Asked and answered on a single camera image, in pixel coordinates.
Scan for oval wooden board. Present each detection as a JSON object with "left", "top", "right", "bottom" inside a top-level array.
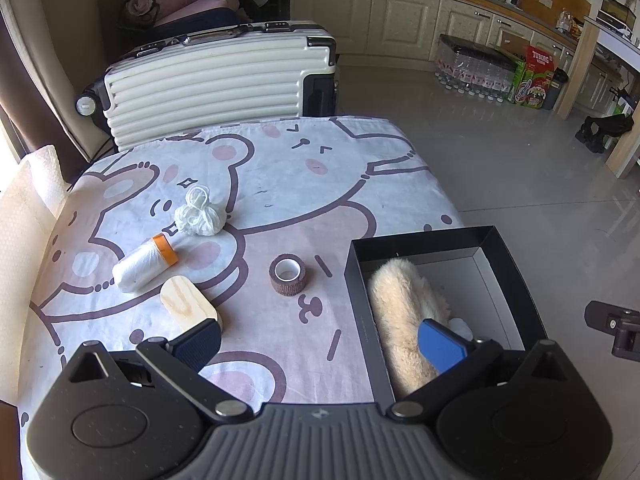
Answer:
[{"left": 160, "top": 275, "right": 224, "bottom": 330}]

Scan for white yarn ball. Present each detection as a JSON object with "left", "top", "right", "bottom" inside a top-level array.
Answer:
[{"left": 174, "top": 185, "right": 227, "bottom": 236}]

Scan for cream kitchen cabinets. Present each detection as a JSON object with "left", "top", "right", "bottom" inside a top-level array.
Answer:
[{"left": 290, "top": 0, "right": 640, "bottom": 122}]

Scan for brown curtain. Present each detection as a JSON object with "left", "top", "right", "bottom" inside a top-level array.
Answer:
[{"left": 1, "top": 0, "right": 105, "bottom": 182}]

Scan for green red cardboard box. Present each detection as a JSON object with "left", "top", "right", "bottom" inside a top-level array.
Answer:
[{"left": 510, "top": 44, "right": 555, "bottom": 110}]

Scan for black object on floor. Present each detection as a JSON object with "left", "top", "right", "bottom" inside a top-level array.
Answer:
[{"left": 575, "top": 114, "right": 634, "bottom": 154}]

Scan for brown tape roll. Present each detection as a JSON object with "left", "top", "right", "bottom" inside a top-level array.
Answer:
[{"left": 269, "top": 254, "right": 307, "bottom": 297}]

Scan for wooden table leg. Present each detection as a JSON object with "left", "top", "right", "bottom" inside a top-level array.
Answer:
[{"left": 554, "top": 18, "right": 600, "bottom": 120}]

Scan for black storage box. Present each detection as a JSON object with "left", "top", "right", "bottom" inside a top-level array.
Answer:
[{"left": 345, "top": 226, "right": 547, "bottom": 410}]

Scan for white paper towel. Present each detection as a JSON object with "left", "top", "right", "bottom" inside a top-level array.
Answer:
[{"left": 0, "top": 145, "right": 66, "bottom": 405}]

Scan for white bag roll orange cap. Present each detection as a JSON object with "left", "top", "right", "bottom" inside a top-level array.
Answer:
[{"left": 113, "top": 234, "right": 179, "bottom": 292}]

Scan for pack of water bottles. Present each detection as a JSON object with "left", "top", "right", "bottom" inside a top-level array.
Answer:
[{"left": 435, "top": 35, "right": 516, "bottom": 102}]

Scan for cream fluffy plush toy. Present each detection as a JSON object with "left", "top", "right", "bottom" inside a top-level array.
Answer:
[{"left": 368, "top": 258, "right": 450, "bottom": 399}]

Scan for cartoon bear printed bedsheet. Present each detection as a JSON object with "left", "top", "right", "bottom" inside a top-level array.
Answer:
[{"left": 17, "top": 115, "right": 467, "bottom": 480}]

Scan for cream ribbed suitcase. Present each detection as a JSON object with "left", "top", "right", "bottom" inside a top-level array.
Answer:
[{"left": 75, "top": 21, "right": 337, "bottom": 150}]

